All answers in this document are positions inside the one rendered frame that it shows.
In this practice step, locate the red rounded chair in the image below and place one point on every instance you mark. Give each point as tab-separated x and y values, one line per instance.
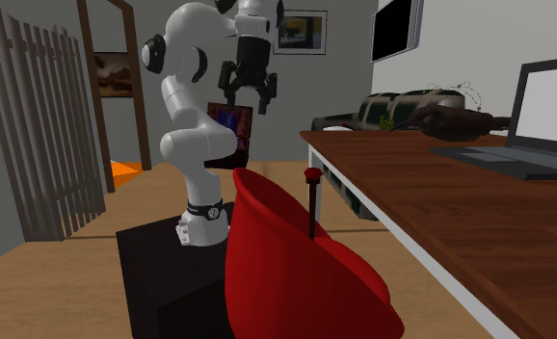
288	281

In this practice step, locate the brown wooden slat screen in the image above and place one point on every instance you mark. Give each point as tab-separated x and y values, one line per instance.
39	131

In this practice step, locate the black pole with red knob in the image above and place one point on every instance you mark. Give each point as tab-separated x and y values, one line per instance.
312	206

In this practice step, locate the dark red patterned box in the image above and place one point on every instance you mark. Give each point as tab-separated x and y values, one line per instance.
243	122

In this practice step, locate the brown bird figure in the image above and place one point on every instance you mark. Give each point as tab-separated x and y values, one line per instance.
452	123

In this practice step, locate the brown wooden door frame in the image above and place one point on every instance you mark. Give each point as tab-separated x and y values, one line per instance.
140	117

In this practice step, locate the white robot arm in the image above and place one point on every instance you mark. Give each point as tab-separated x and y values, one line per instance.
189	108

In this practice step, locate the dark landscape wall picture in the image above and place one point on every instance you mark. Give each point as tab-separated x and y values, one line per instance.
114	75

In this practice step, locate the brown wooden desk white frame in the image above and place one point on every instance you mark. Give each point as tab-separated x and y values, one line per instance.
447	206

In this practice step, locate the black wall television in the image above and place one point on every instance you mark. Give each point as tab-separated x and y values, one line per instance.
393	28

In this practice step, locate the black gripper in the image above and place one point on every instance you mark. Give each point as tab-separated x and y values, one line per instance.
252	58

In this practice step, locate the grey open laptop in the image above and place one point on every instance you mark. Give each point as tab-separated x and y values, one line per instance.
546	112

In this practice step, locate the dark green striped sofa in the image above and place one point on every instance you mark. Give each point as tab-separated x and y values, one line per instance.
400	105

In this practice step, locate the framed wall picture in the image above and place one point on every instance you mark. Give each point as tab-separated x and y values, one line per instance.
302	33

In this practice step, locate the dark robot stand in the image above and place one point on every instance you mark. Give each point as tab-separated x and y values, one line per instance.
165	272

